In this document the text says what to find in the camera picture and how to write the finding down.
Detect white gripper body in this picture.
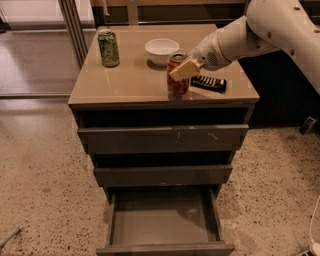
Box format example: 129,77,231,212
191,30,230,71

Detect green soda can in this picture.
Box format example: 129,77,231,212
98,29,120,67

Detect top grey drawer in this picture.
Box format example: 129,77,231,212
78,124,249,154

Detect white cable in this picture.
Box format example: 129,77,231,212
307,193,320,256

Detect middle grey drawer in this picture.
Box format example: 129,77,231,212
94,165,232,187

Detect bottom grey open drawer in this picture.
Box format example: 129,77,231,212
96,187,234,256

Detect grey metal rod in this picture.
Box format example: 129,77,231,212
0,228,21,249

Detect grey metal railing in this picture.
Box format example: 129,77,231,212
89,0,253,33

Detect white ceramic bowl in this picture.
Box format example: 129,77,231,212
145,38,180,66

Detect black snack bar wrapper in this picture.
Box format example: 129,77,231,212
190,75,227,93

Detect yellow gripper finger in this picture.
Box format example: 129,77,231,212
168,58,203,81

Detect small black floor device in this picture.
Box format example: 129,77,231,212
299,116,317,135

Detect red coke can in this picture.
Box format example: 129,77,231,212
167,52,189,96

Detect grey drawer cabinet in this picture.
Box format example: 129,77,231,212
67,23,261,256

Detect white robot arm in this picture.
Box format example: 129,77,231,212
170,0,320,93

